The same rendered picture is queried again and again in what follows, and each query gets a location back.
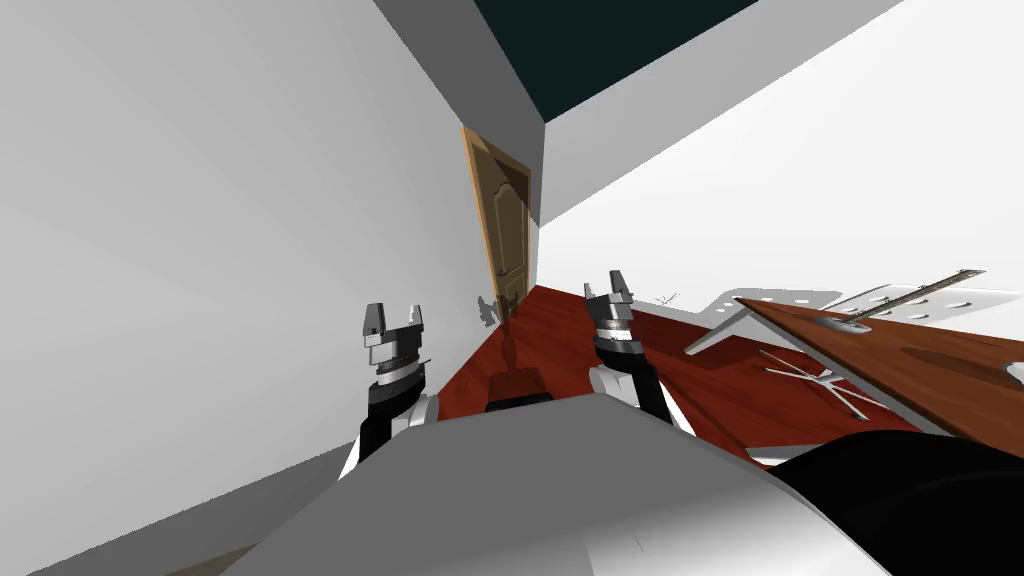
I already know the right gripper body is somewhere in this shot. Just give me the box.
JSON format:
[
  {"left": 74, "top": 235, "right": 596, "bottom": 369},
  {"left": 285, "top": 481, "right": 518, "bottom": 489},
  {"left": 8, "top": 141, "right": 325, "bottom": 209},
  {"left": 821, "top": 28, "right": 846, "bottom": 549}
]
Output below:
[{"left": 585, "top": 291, "right": 636, "bottom": 325}]

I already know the grey desk lamp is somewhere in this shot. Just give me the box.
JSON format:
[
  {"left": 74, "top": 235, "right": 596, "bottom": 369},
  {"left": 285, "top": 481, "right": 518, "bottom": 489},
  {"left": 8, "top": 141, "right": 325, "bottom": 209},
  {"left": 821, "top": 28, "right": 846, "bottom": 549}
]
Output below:
[{"left": 814, "top": 269, "right": 987, "bottom": 335}]

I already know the brown wooden door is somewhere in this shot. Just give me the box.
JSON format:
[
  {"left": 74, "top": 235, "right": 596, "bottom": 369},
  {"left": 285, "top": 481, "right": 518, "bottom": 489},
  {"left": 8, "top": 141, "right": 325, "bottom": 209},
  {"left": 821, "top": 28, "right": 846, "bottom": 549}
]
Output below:
[{"left": 461, "top": 125, "right": 534, "bottom": 323}]

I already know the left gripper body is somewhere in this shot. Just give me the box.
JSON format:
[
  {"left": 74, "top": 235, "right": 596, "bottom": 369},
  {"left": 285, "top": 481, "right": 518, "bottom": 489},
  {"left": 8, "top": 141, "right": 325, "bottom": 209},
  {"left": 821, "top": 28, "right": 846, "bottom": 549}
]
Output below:
[{"left": 365, "top": 324, "right": 426, "bottom": 372}]

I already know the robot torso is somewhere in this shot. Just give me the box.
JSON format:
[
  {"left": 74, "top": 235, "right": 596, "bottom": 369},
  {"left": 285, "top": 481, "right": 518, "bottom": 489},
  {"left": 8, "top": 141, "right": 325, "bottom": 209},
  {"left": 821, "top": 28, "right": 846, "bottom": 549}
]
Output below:
[{"left": 214, "top": 368, "right": 891, "bottom": 576}]

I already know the brown wooden desk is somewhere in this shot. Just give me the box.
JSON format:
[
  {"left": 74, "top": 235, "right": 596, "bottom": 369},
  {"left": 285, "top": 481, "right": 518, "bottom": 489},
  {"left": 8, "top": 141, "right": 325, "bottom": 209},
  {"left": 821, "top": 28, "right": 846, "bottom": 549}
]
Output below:
[{"left": 734, "top": 295, "right": 1024, "bottom": 464}]

